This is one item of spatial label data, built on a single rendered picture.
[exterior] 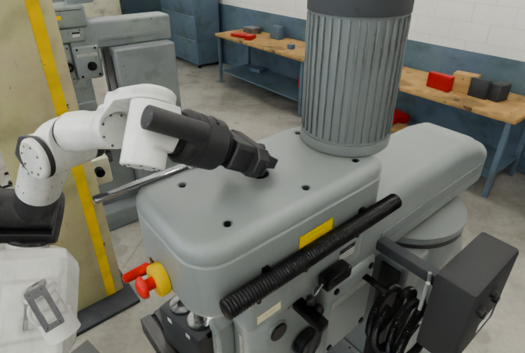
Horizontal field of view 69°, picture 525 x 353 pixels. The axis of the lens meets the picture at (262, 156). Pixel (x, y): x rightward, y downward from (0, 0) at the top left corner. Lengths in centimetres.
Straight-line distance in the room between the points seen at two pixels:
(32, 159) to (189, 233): 32
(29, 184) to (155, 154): 39
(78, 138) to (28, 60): 162
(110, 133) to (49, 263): 45
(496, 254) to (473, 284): 12
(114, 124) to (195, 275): 27
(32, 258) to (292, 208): 61
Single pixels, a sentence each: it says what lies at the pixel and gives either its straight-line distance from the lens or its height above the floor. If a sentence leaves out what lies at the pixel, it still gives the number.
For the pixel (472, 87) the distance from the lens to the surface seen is 456.
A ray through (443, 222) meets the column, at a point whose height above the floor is 156.
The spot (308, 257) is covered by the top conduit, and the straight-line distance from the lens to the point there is 70.
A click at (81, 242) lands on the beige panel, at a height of 58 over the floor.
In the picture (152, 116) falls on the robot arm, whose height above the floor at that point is 208.
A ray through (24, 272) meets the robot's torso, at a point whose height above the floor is 166.
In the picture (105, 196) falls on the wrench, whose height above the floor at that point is 190.
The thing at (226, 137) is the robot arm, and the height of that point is 201.
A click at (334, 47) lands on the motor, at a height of 211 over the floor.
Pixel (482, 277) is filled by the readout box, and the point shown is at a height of 173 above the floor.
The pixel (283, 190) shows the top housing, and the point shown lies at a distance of 70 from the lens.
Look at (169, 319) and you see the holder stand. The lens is 155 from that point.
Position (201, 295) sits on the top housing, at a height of 180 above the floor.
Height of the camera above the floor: 228
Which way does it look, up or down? 29 degrees down
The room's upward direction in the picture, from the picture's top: straight up
